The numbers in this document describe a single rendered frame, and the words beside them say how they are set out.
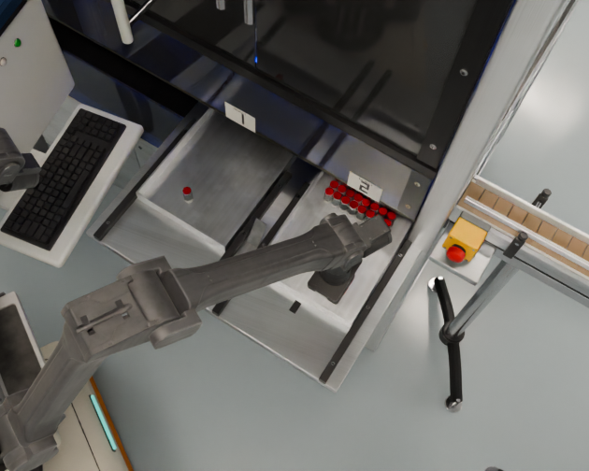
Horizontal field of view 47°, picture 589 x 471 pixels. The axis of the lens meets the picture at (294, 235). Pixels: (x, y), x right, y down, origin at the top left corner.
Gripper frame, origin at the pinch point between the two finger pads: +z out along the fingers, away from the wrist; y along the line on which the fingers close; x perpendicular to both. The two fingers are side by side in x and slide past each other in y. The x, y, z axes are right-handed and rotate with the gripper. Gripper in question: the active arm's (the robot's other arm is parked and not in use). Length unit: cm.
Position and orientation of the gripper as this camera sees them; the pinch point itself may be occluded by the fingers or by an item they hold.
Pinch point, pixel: (332, 288)
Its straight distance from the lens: 137.6
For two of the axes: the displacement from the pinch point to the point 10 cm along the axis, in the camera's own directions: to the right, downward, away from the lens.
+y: 5.4, -7.7, 3.5
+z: 0.0, 4.1, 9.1
